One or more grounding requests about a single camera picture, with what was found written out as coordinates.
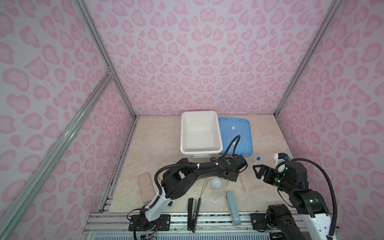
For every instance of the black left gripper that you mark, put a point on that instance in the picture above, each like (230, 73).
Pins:
(235, 177)

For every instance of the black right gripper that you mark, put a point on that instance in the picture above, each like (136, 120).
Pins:
(269, 172)

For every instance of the white plastic storage bin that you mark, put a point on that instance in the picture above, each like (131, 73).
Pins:
(200, 134)

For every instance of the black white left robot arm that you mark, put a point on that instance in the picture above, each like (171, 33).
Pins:
(174, 181)

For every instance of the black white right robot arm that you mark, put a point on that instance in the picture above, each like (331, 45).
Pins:
(310, 204)

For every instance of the clear glass watch dish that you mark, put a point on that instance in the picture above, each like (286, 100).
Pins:
(216, 183)

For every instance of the small clear glass beaker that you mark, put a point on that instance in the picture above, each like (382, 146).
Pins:
(216, 195)

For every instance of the metal tweezers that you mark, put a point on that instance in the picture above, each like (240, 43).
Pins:
(206, 181)

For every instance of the blue plastic bin lid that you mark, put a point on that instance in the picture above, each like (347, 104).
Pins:
(232, 127)

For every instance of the light blue rectangular case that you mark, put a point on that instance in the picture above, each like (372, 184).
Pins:
(233, 209)

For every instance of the pink glasses case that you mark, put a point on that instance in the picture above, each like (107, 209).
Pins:
(146, 188)

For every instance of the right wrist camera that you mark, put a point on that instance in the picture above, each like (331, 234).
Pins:
(281, 157)

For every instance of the aluminium front rail base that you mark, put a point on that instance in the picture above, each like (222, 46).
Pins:
(180, 226)

